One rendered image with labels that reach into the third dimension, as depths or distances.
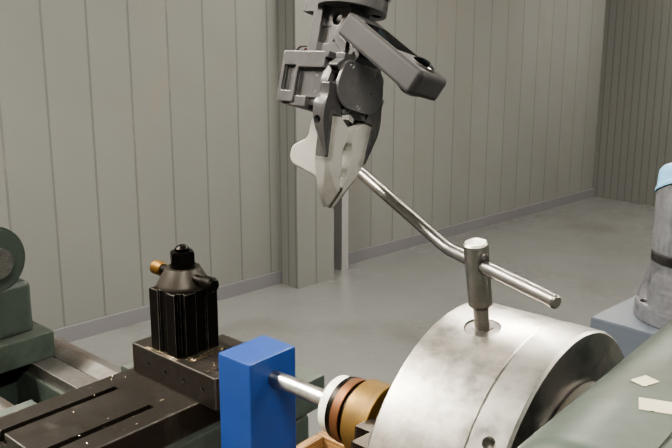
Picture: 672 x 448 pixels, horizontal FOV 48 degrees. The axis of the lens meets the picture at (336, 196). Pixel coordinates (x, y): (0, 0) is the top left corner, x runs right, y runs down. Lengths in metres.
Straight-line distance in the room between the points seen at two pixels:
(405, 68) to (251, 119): 3.78
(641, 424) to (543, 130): 6.35
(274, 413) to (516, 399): 0.42
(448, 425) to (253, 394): 0.36
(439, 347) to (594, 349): 0.15
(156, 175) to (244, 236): 0.72
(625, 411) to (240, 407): 0.55
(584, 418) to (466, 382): 0.16
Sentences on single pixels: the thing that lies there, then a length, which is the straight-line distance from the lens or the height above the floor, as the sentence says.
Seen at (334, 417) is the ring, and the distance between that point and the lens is 0.87.
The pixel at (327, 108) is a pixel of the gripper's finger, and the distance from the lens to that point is 0.73.
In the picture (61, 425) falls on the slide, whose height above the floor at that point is 0.97.
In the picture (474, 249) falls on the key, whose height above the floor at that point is 1.31.
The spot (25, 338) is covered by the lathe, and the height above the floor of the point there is 0.92.
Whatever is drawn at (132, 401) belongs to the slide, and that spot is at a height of 0.97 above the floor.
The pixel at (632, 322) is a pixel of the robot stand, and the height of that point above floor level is 1.10.
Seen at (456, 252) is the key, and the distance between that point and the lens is 0.71.
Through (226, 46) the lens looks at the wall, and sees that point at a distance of 4.34.
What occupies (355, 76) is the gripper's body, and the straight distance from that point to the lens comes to 0.75.
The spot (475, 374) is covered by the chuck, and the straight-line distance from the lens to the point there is 0.67.
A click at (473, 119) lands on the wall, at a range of 6.00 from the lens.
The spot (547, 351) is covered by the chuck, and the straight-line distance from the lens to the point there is 0.68.
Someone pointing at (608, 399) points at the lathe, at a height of 1.25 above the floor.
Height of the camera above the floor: 1.49
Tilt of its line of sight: 12 degrees down
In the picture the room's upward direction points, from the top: straight up
